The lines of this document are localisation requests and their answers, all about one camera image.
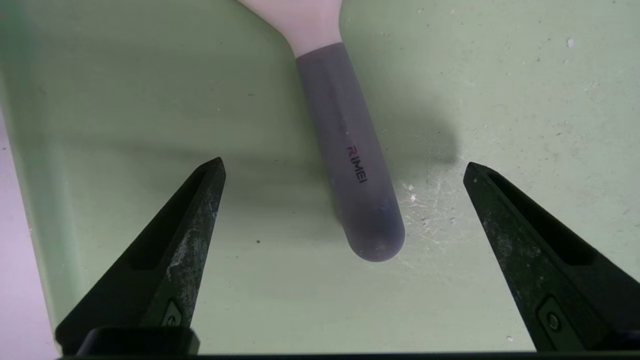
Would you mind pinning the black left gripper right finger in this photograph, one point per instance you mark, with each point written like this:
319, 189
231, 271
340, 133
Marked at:
545, 260

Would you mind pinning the light green plastic tray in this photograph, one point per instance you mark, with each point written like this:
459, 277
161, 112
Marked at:
500, 100

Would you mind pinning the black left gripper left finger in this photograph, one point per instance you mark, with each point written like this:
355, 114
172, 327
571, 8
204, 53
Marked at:
170, 260

